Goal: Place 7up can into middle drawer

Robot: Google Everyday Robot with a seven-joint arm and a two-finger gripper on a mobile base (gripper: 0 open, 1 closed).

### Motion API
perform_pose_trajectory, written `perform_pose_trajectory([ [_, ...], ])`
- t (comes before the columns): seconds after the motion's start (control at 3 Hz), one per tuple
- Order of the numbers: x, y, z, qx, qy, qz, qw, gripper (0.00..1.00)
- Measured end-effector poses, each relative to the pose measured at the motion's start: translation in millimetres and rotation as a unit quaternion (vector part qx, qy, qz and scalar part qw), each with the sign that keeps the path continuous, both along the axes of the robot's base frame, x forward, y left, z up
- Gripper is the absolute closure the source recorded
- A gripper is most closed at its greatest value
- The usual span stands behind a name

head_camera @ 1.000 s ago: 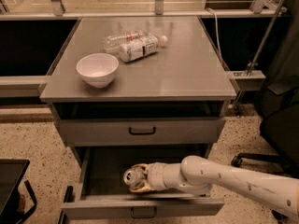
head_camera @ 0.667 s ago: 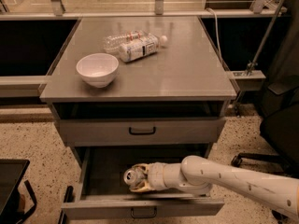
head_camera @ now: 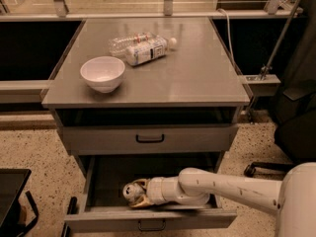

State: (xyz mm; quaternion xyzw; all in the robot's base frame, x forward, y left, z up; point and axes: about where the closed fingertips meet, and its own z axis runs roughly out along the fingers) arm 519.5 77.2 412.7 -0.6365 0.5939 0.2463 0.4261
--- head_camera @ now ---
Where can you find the green 7up soda can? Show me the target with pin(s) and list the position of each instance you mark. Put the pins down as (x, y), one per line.
(132, 192)

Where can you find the grey metal rail frame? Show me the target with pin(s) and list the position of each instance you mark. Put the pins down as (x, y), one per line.
(27, 10)

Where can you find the white labelled plastic bottle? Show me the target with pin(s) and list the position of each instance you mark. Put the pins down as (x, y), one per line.
(149, 50)

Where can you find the grey metal drawer cabinet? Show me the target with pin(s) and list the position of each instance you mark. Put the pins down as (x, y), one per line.
(192, 85)

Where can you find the black side table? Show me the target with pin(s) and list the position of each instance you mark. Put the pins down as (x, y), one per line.
(12, 214)

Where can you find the white ceramic bowl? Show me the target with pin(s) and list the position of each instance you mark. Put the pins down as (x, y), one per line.
(103, 74)

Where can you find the clear empty plastic bottle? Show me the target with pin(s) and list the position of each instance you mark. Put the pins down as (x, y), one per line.
(118, 46)

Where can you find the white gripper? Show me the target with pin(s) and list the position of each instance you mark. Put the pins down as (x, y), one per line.
(155, 191)

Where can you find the closed grey upper drawer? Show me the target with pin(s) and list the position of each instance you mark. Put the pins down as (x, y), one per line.
(146, 139)

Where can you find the metal clamp rod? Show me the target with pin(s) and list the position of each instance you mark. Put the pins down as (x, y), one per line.
(281, 33)

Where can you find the black office chair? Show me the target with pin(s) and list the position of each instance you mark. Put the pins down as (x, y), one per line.
(295, 115)

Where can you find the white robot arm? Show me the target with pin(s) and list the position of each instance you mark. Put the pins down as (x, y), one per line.
(292, 200)

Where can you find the open grey lower drawer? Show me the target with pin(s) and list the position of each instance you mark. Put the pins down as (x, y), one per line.
(103, 207)

